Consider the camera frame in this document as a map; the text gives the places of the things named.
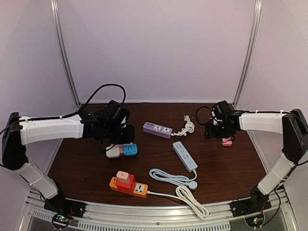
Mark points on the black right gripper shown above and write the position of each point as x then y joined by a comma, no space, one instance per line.
210,134

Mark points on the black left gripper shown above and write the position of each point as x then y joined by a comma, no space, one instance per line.
129,137

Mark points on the pink square plug adapter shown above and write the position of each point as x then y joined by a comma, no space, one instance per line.
227,142

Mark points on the light pink charger plug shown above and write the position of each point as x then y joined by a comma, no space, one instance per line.
123,177

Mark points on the light blue power strip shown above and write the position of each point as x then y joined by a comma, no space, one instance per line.
184,156

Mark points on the orange power strip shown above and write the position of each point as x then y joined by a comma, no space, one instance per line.
140,189

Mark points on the purple power strip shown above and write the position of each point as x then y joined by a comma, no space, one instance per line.
157,130

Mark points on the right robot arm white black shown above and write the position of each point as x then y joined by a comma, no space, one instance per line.
280,137

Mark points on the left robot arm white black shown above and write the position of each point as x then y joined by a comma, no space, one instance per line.
109,123

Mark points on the pink triangular power socket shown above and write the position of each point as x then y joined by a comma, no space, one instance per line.
119,145

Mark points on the white square plug adapter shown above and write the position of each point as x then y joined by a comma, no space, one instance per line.
113,152

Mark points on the blue square plug adapter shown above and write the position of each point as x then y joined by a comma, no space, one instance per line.
130,150

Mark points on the red plug adapter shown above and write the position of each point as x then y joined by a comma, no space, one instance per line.
126,186

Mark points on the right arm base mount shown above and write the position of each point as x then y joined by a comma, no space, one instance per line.
250,204

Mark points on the aluminium front frame rail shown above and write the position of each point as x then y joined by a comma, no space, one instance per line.
105,217

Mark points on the right aluminium corner post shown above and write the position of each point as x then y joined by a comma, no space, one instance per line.
257,12

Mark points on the aluminium corner post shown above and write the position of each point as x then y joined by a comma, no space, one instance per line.
63,53
257,12

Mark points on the left aluminium corner post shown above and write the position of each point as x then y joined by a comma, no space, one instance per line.
63,53

